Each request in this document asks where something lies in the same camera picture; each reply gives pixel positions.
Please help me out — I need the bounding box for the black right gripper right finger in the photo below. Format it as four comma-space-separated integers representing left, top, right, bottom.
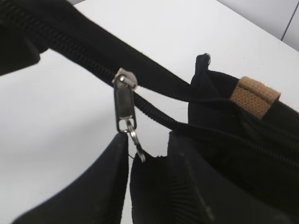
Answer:
169, 132, 299, 224

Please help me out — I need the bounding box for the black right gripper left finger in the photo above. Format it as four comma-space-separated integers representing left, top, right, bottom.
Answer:
14, 134, 129, 224

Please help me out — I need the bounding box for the silver zipper pull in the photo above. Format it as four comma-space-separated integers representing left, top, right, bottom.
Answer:
112, 68, 146, 162

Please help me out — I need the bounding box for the black tote bag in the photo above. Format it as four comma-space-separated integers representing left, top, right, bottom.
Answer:
0, 0, 299, 224

